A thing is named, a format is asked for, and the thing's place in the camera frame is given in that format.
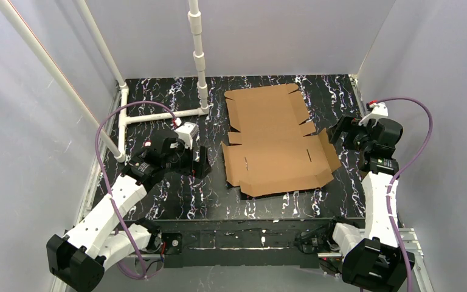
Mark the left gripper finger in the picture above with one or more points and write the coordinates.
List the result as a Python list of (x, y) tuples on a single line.
[(195, 166), (204, 165)]

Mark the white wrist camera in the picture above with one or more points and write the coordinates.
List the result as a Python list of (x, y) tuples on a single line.
[(376, 110), (187, 132)]

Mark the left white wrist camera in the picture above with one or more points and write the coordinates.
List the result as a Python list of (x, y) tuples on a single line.
[(187, 132)]

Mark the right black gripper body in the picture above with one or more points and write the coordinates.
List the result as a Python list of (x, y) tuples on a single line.
[(346, 131)]

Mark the brown cardboard box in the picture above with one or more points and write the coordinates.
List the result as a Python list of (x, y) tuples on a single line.
[(274, 147)]

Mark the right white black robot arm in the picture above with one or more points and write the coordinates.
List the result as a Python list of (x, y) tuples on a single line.
[(373, 259)]

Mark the aluminium rail base frame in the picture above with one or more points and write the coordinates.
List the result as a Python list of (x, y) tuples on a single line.
[(256, 242)]

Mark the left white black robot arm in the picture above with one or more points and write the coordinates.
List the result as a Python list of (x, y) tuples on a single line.
[(82, 255)]

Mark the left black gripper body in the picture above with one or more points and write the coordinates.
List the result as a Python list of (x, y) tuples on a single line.
[(195, 162)]

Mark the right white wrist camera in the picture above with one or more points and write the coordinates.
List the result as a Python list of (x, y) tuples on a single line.
[(376, 110)]

